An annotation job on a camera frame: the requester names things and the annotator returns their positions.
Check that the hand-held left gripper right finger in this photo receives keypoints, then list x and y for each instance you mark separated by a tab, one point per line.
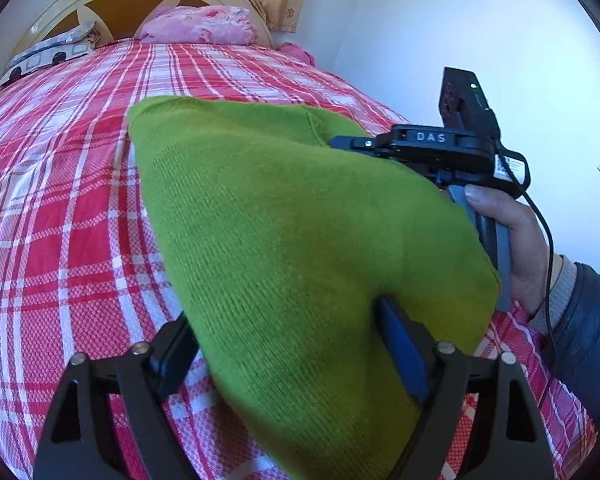
405	355

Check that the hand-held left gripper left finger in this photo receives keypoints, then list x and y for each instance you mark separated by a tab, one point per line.
177	360

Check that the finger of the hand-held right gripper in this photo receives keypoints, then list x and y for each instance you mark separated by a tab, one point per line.
350	143

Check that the green striped knit sweater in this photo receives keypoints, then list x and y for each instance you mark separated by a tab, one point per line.
280	260

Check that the person's right forearm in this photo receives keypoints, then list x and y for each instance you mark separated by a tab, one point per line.
585	335

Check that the person's right hand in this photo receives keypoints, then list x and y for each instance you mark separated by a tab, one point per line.
525	240

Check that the pink cloth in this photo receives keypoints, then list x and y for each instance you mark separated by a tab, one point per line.
297	54

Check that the pink pillow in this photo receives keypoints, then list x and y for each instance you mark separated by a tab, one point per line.
200	25

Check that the red plaid bed sheet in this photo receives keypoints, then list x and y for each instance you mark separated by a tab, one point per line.
55	210

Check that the white patterned pillow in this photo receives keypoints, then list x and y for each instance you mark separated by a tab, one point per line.
45	55

